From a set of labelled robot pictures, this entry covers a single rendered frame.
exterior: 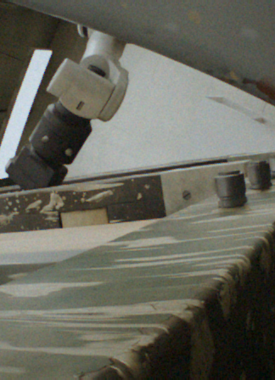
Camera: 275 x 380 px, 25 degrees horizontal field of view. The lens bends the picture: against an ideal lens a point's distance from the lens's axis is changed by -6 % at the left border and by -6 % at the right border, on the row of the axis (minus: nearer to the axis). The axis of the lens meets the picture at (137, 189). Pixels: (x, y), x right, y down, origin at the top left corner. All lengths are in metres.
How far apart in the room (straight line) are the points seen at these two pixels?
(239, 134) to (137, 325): 4.55
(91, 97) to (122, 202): 0.19
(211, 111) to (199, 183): 3.90
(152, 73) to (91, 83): 5.43
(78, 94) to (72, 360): 0.86
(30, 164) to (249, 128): 3.73
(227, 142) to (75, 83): 3.80
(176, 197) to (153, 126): 5.55
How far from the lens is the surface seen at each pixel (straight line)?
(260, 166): 0.62
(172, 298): 0.23
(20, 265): 0.45
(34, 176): 1.07
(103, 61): 1.10
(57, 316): 0.22
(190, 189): 0.89
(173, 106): 6.36
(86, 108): 1.02
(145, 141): 6.49
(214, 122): 4.79
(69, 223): 0.98
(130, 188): 0.93
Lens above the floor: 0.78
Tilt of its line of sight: 17 degrees up
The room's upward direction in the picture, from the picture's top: 63 degrees counter-clockwise
